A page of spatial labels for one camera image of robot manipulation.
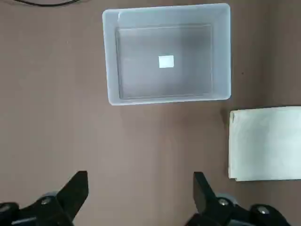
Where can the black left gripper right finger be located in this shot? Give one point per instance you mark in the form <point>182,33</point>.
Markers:
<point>204,200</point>

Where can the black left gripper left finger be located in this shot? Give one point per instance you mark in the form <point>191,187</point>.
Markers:
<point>70,197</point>

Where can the clear plastic box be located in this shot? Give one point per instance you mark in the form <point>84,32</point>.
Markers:
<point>110,58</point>

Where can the cream-colored tablecloth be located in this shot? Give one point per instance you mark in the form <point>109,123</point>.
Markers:
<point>263,146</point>

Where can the white square label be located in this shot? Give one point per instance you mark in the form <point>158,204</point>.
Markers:
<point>166,61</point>

